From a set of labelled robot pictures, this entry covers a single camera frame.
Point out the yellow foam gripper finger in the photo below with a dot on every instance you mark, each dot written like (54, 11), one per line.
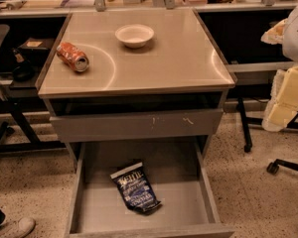
(282, 107)

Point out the blue Kettle chip bag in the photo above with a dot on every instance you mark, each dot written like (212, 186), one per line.
(135, 189)

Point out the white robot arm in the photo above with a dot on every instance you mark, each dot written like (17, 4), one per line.
(285, 33)

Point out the closed top drawer front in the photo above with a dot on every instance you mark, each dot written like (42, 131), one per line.
(125, 126)

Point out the grey drawer cabinet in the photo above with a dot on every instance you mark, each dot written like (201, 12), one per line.
(180, 68)

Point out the open middle drawer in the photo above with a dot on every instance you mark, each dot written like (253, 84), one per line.
(176, 172)

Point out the black chair base right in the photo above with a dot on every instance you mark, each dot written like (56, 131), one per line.
(273, 167)

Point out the white paper bowl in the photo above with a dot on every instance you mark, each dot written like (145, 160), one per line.
(134, 36)

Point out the orange soda can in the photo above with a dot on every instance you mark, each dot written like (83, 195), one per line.
(72, 56)

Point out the black box with label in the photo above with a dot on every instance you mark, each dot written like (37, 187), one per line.
(36, 50)

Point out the grey sneaker shoe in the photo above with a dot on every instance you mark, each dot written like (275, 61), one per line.
(17, 229)

